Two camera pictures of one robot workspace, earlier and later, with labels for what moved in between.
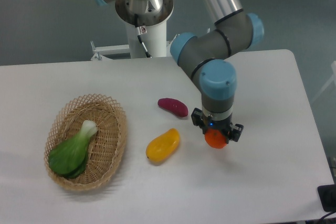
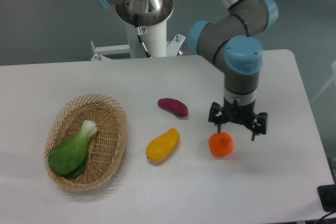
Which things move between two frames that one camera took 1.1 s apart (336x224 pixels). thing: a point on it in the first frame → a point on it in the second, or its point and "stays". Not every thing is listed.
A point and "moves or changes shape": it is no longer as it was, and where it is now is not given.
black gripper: [205, 123] → [243, 114]
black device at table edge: [327, 195] stays
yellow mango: [162, 148] stays
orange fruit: [216, 138] moves or changes shape
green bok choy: [67, 159] stays
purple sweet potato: [174, 106] stays
